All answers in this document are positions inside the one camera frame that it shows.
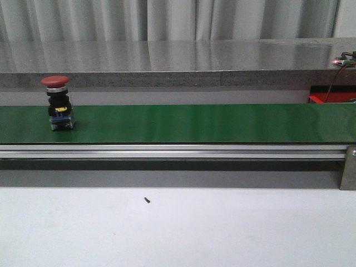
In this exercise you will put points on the grey pleated curtain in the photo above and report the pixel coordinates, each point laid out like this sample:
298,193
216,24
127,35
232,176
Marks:
165,20

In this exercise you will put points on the aluminium conveyor side rail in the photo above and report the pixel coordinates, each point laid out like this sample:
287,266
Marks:
240,152

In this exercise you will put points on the red mushroom push button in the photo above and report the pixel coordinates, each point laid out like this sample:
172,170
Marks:
60,109

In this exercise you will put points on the green circuit board red LED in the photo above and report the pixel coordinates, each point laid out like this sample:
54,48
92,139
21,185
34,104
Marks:
345,59

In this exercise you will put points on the steel conveyor support bracket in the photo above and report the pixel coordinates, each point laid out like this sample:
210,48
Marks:
348,180

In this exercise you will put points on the red bin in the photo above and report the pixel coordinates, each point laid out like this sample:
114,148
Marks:
337,94

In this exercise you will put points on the green conveyor belt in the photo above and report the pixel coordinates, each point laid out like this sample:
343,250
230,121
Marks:
244,123

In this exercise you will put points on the grey stone counter slab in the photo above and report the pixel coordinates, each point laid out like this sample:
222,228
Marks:
243,62

